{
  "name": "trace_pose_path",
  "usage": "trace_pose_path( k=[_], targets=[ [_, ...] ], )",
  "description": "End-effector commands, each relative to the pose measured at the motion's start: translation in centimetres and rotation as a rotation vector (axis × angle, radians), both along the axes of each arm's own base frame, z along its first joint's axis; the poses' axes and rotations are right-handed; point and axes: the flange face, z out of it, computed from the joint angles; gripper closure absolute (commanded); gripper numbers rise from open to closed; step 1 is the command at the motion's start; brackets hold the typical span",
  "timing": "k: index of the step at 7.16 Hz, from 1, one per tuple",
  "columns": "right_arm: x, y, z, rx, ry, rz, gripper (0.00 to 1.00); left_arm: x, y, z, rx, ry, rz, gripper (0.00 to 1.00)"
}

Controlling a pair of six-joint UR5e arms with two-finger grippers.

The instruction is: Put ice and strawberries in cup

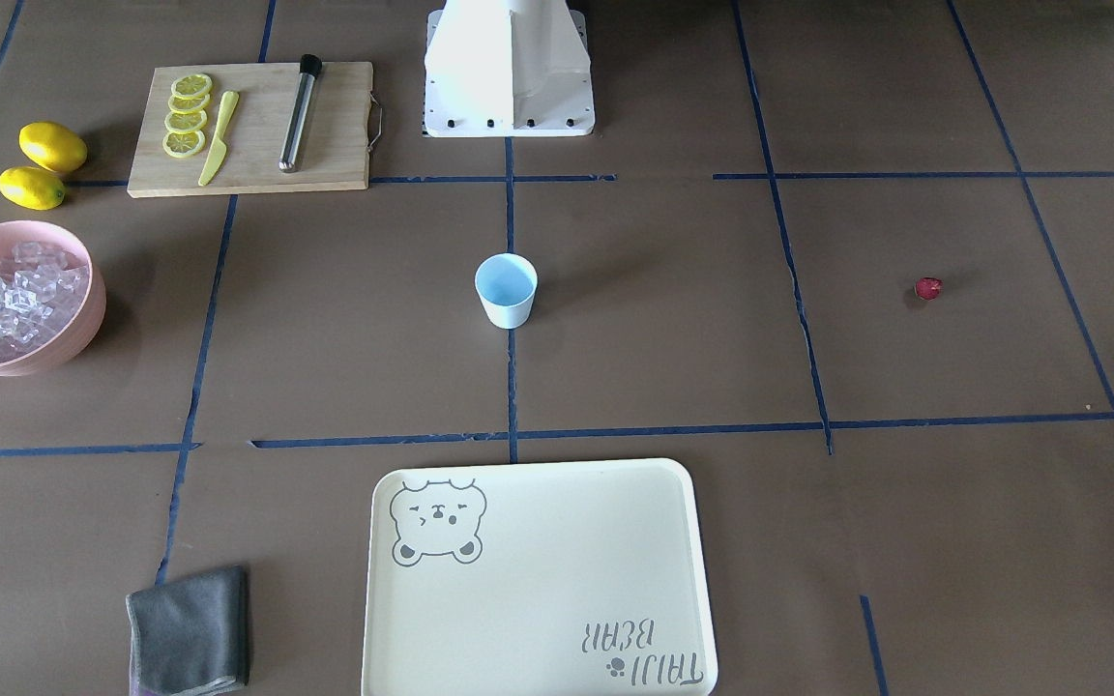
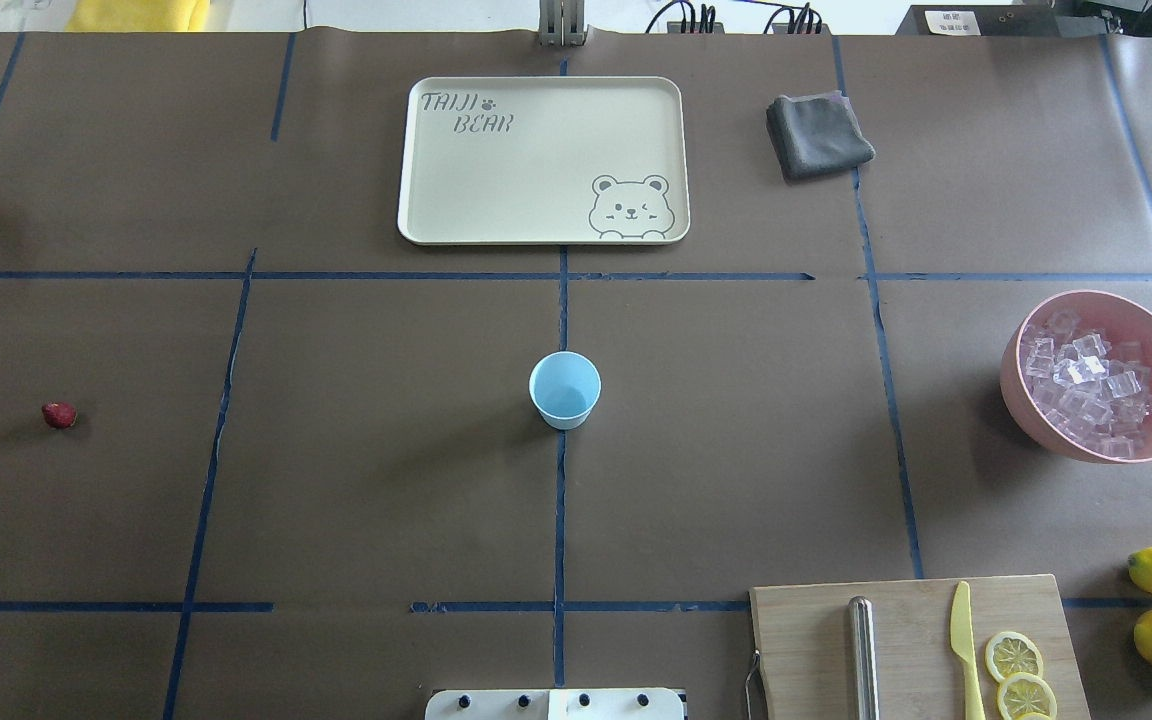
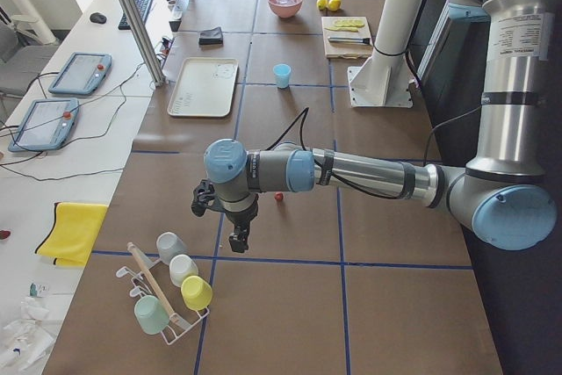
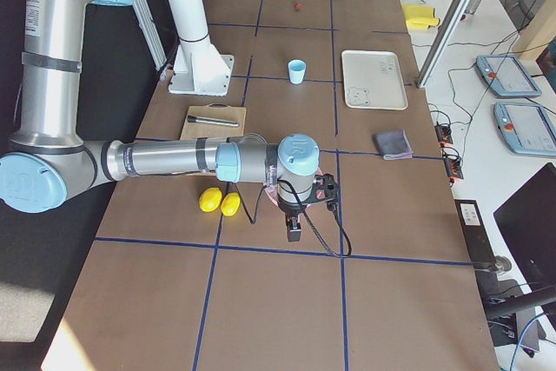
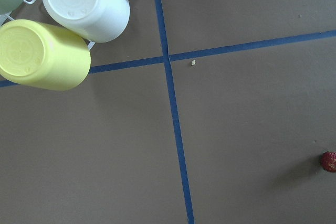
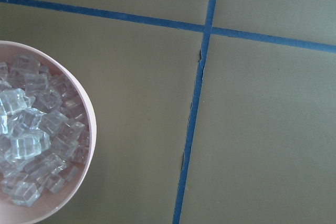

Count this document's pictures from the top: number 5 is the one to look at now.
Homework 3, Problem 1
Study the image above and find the yellow plastic cup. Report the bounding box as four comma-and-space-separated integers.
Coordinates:
1, 19, 91, 91

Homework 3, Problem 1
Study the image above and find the red strawberry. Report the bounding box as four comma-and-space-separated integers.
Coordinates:
320, 152, 336, 173

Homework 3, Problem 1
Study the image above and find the white plastic cup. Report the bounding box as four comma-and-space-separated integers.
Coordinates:
41, 0, 131, 44

